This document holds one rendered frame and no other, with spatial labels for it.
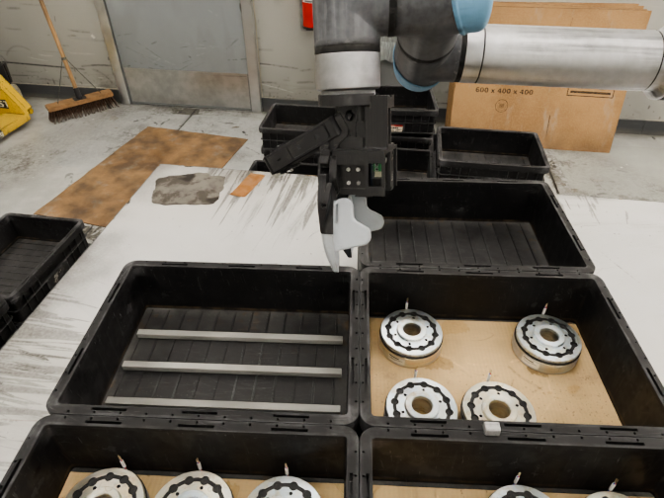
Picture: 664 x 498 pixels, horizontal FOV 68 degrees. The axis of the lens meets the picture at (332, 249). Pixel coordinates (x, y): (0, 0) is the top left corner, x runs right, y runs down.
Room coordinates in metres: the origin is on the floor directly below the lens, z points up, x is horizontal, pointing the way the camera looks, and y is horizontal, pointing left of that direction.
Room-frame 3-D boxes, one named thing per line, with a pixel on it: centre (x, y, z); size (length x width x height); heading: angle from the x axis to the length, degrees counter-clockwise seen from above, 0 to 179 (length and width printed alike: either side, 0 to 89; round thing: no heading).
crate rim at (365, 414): (0.48, -0.24, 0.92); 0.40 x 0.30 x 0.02; 87
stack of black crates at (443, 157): (1.74, -0.61, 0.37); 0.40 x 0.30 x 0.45; 81
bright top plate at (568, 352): (0.54, -0.35, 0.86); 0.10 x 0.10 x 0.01
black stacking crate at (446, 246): (0.78, -0.25, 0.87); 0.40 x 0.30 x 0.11; 87
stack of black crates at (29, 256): (1.23, 1.03, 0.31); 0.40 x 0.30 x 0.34; 171
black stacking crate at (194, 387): (0.50, 0.16, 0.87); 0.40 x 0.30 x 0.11; 87
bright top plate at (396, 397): (0.41, -0.13, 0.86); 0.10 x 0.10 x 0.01
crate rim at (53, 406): (0.50, 0.16, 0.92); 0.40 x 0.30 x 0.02; 87
